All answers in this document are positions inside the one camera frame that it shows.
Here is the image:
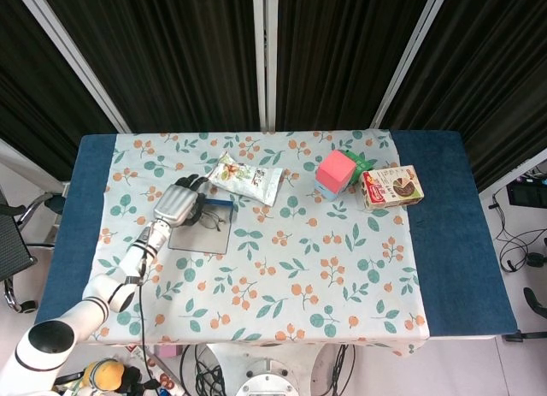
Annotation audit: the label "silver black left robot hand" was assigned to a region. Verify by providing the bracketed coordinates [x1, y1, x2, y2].
[152, 173, 211, 228]

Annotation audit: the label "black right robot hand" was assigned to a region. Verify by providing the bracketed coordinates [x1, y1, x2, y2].
[524, 287, 547, 319]

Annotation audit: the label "thin black eyeglasses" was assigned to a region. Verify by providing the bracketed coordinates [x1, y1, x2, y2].
[194, 210, 227, 233]

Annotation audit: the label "grey tray blue rim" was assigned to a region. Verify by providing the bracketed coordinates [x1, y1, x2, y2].
[168, 194, 235, 255]

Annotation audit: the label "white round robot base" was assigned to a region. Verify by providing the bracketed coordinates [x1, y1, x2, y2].
[204, 342, 328, 396]

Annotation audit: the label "cookie box with brown print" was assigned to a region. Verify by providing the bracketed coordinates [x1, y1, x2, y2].
[357, 164, 426, 212]

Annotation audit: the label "black floor bar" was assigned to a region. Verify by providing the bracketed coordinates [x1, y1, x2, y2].
[503, 331, 547, 342]

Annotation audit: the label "white foil snack bag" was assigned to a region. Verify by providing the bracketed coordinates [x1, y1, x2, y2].
[203, 151, 285, 208]

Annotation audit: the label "blue felt table cover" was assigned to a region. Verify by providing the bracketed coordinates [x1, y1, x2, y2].
[30, 129, 518, 342]

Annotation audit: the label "floral fruit print tablecloth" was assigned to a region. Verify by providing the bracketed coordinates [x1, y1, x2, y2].
[73, 129, 431, 358]

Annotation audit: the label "black pleated curtain panel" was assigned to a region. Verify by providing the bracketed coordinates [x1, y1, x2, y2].
[275, 0, 428, 132]
[382, 0, 547, 192]
[38, 0, 262, 134]
[0, 0, 121, 168]

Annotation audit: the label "light blue foam cube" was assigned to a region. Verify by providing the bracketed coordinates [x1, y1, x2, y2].
[314, 180, 343, 202]

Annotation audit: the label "pink foam cube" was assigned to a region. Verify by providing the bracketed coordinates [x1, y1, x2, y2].
[315, 150, 358, 195]

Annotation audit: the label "black mesh office chair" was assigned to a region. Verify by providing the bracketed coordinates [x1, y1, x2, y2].
[0, 186, 68, 316]

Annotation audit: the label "red white printed package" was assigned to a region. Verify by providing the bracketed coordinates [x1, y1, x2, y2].
[127, 344, 176, 396]

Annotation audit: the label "yellow plush toy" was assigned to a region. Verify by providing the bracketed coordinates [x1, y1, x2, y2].
[80, 357, 142, 395]

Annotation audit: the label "green object behind cubes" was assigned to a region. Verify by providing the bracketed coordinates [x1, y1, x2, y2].
[341, 147, 372, 187]

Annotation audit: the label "black floor cables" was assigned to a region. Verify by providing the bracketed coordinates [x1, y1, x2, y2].
[486, 190, 547, 286]

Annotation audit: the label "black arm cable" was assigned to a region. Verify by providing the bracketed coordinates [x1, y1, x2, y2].
[136, 228, 155, 396]

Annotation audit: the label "white partition post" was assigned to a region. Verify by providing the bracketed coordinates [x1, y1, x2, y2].
[12, 0, 132, 134]
[369, 0, 450, 130]
[251, 0, 279, 132]

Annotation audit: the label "black cable bundle under table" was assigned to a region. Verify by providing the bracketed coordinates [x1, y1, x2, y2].
[179, 344, 227, 396]

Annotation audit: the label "black cable beside base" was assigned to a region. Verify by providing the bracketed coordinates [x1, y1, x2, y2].
[332, 344, 356, 396]

